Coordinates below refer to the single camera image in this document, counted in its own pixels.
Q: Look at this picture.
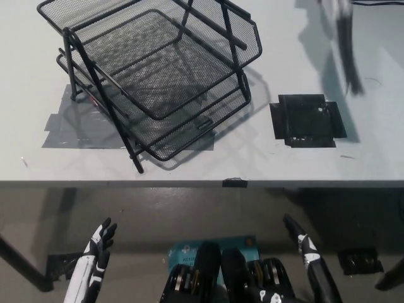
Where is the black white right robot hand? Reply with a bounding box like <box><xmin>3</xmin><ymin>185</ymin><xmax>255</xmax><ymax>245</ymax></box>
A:
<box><xmin>282</xmin><ymin>213</ymin><xmax>344</xmax><ymax>303</ymax></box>

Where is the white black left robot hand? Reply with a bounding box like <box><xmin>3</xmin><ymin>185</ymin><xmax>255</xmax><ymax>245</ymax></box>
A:
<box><xmin>64</xmin><ymin>217</ymin><xmax>118</xmax><ymax>303</ymax></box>

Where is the black mesh file tray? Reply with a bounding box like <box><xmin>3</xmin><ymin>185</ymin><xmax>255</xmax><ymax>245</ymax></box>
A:
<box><xmin>36</xmin><ymin>0</ymin><xmax>264</xmax><ymax>174</ymax></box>

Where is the black table leg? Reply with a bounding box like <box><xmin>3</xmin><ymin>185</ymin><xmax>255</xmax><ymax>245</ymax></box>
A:
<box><xmin>0</xmin><ymin>233</ymin><xmax>54</xmax><ymax>293</ymax></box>
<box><xmin>374</xmin><ymin>261</ymin><xmax>404</xmax><ymax>291</ymax></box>

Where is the teal router box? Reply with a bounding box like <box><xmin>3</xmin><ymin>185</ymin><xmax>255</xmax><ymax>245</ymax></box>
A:
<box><xmin>166</xmin><ymin>235</ymin><xmax>261</xmax><ymax>285</ymax></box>

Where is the grey tape patch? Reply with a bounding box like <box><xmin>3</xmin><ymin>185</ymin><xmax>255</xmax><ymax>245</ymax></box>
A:
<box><xmin>40</xmin><ymin>83</ymin><xmax>215</xmax><ymax>151</ymax></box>

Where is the black cable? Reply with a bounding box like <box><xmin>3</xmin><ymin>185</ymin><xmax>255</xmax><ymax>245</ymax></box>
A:
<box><xmin>352</xmin><ymin>0</ymin><xmax>404</xmax><ymax>7</ymax></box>

